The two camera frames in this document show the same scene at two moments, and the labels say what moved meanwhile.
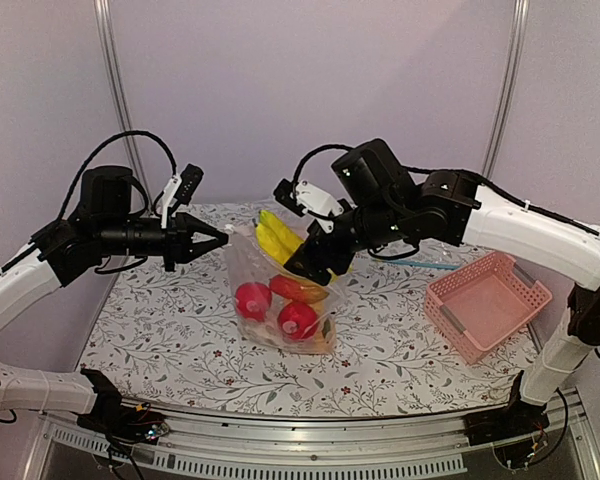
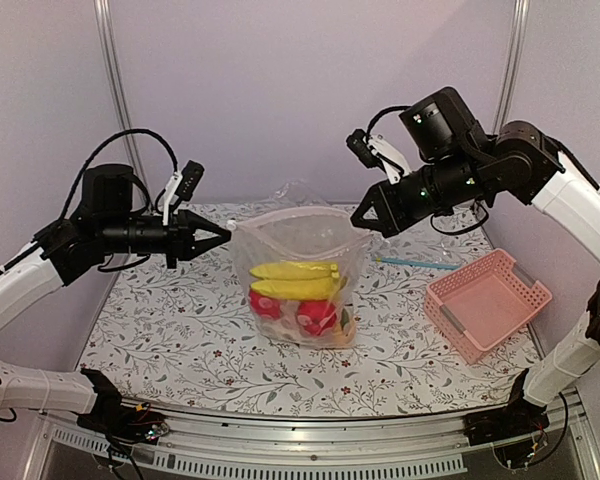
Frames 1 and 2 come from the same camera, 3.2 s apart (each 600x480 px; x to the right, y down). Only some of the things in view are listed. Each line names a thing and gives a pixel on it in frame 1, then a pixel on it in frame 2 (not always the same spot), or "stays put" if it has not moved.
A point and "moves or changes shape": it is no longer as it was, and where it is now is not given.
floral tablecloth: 163,341 stays put
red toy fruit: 253,300 moves or changes shape
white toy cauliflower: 269,331 -> 282,328
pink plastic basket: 481,305 stays put
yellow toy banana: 277,240 -> 296,281
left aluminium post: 105,17 stays put
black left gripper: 178,239 stays put
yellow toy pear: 325,340 -> 343,334
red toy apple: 297,320 -> 317,316
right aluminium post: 510,84 stays put
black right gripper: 314,244 -> 391,218
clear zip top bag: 276,304 moves or changes shape
